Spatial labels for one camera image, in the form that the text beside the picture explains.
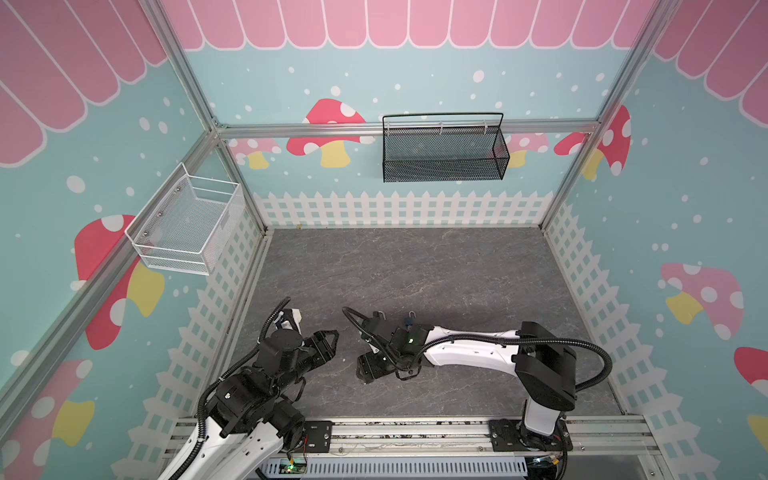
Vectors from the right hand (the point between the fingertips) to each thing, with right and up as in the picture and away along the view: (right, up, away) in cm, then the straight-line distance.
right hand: (364, 371), depth 79 cm
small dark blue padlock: (+13, +10, +17) cm, 24 cm away
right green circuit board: (+45, -19, -8) cm, 49 cm away
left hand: (-7, +9, -7) cm, 13 cm away
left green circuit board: (-17, -21, -6) cm, 28 cm away
